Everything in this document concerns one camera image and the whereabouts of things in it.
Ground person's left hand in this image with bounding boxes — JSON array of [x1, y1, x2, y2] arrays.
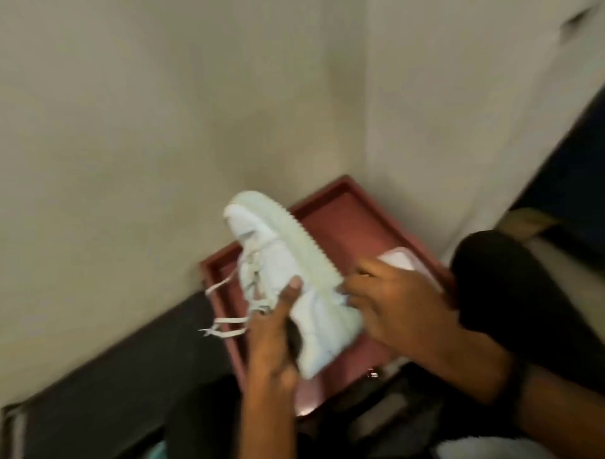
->
[[245, 276, 304, 382]]

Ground person's left leg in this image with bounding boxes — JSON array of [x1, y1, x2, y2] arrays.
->
[[163, 374, 247, 459]]

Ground person's right leg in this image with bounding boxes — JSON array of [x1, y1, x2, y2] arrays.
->
[[448, 230, 605, 396]]

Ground person's left forearm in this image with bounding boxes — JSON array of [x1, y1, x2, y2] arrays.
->
[[237, 375, 304, 459]]

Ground white cloth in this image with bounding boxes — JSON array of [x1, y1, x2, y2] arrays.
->
[[377, 246, 444, 293]]

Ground black wristband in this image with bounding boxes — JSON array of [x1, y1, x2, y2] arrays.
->
[[497, 359, 534, 417]]

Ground white sneaker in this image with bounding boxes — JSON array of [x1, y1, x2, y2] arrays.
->
[[199, 190, 366, 382]]

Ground person's right forearm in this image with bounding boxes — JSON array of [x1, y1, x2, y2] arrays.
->
[[423, 329, 605, 459]]

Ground white fluffy item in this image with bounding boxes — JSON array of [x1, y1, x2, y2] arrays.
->
[[434, 435, 559, 459]]

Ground person's right hand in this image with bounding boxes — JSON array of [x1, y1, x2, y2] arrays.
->
[[338, 257, 475, 375]]

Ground dark blue furniture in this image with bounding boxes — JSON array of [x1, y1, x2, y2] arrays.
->
[[511, 84, 605, 258]]

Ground person's leg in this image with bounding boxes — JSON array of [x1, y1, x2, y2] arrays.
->
[[448, 230, 605, 396], [163, 374, 247, 459]]

